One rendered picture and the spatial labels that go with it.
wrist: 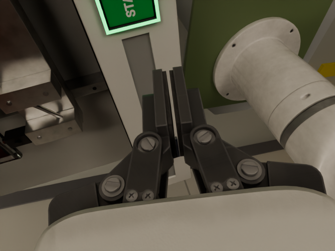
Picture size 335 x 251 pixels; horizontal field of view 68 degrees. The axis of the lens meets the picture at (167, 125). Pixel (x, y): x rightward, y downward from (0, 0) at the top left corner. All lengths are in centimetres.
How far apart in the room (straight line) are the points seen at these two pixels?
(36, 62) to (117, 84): 13
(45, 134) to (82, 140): 17
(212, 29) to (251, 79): 11
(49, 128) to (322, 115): 40
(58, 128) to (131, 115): 14
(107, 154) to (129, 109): 32
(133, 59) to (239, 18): 25
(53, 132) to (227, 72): 34
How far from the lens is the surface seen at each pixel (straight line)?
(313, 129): 39
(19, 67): 40
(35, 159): 65
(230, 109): 65
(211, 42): 48
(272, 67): 46
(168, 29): 28
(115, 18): 26
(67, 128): 43
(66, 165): 67
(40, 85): 37
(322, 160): 39
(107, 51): 28
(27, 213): 232
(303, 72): 45
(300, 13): 56
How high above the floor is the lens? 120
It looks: 39 degrees down
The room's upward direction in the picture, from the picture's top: 160 degrees clockwise
